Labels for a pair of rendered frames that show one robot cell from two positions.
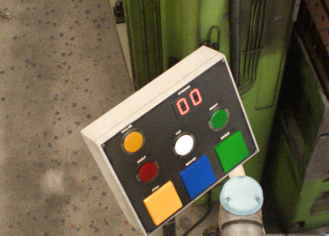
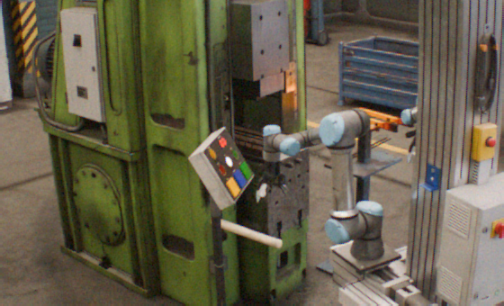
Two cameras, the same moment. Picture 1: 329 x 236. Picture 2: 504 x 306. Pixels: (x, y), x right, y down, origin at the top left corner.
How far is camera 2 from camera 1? 2.44 m
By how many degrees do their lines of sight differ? 49
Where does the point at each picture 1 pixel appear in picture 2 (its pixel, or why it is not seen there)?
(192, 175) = (238, 176)
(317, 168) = (272, 224)
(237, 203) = (273, 128)
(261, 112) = (230, 215)
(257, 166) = (236, 271)
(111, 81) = (121, 294)
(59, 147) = not seen: outside the picture
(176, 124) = (222, 151)
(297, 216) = (271, 283)
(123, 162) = (212, 162)
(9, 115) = not seen: outside the picture
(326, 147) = (272, 203)
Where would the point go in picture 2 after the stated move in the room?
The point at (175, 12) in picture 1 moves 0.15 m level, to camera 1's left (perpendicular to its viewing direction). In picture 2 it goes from (161, 196) to (139, 202)
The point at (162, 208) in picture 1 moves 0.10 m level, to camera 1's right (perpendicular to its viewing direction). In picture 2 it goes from (234, 188) to (251, 182)
